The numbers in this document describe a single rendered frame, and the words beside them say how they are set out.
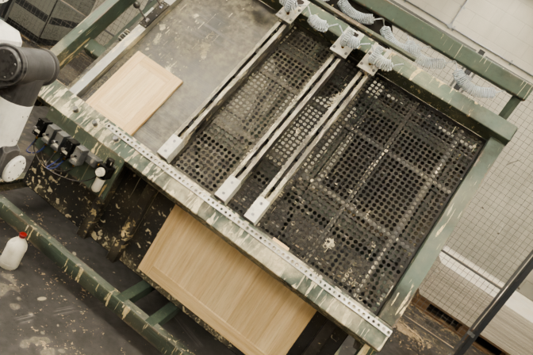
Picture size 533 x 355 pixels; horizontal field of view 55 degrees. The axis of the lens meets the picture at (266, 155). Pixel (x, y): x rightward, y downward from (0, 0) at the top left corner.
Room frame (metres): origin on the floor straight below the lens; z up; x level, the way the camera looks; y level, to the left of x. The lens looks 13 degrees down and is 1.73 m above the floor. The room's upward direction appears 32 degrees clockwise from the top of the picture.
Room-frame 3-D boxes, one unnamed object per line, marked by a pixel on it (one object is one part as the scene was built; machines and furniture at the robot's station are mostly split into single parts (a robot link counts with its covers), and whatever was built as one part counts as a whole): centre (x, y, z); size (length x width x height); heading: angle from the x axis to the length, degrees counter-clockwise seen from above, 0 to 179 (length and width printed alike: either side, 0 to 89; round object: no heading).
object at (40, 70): (1.22, 0.62, 1.30); 0.12 x 0.09 x 0.14; 173
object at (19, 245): (2.32, 0.83, 0.10); 0.10 x 0.10 x 0.20
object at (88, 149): (2.34, 0.82, 0.69); 0.50 x 0.14 x 0.24; 77
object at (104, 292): (2.97, 0.07, 0.41); 2.20 x 1.38 x 0.83; 77
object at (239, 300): (2.45, -0.17, 0.53); 0.90 x 0.02 x 0.55; 77
